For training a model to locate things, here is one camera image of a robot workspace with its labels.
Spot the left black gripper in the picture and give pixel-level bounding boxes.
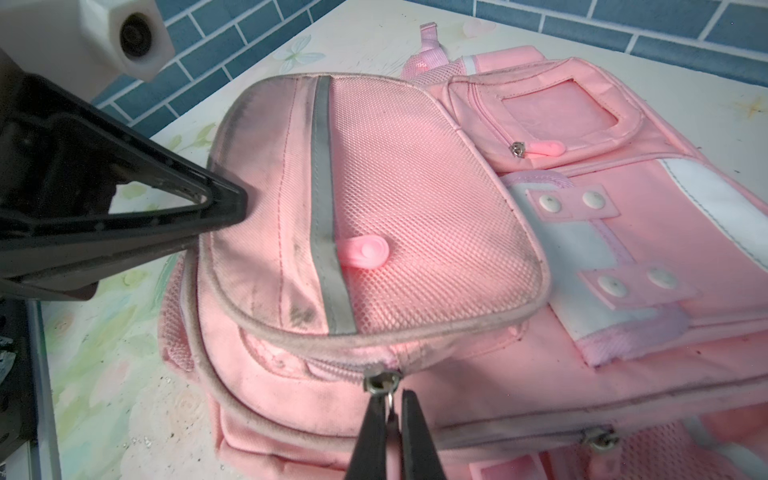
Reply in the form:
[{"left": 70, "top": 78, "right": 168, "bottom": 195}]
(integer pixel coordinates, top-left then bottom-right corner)
[{"left": 1, "top": 54, "right": 248, "bottom": 300}]

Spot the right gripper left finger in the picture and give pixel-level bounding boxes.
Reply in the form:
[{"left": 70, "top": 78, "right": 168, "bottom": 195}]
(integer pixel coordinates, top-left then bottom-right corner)
[{"left": 344, "top": 395, "right": 387, "bottom": 480}]

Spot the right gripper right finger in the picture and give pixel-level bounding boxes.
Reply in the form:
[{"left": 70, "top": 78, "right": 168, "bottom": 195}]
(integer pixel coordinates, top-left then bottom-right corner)
[{"left": 401, "top": 390, "right": 447, "bottom": 480}]

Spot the pink student backpack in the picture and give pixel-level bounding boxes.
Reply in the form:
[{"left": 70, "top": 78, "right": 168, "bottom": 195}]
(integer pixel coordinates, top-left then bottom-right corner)
[{"left": 158, "top": 24, "right": 767, "bottom": 479}]

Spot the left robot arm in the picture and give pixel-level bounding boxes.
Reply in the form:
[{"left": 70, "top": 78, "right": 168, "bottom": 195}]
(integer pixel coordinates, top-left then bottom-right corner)
[{"left": 1, "top": 56, "right": 248, "bottom": 457}]

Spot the aluminium front rail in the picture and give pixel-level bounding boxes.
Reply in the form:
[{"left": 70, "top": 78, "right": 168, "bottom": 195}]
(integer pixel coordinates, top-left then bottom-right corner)
[{"left": 1, "top": 299, "right": 62, "bottom": 479}]

